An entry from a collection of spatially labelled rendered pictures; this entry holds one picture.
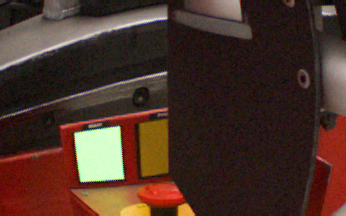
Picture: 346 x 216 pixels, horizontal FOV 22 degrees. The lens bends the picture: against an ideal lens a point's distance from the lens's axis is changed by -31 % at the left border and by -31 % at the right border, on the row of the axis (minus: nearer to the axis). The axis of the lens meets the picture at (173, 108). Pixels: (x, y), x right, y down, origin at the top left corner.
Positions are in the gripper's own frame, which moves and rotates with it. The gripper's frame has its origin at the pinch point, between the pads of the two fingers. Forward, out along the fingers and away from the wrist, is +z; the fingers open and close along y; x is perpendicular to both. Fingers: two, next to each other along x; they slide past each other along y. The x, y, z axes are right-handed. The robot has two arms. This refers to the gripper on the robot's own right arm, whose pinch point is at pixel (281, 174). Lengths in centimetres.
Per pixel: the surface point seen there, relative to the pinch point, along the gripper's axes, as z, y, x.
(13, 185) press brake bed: 12.4, 21.7, 18.9
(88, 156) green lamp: 1.4, 10.6, 12.5
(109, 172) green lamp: 3.0, 10.2, 10.6
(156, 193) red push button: -0.5, 1.8, 11.1
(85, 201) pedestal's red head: 3.8, 7.0, 15.0
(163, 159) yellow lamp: 2.5, 10.2, 5.6
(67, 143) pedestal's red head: 0.2, 11.1, 14.6
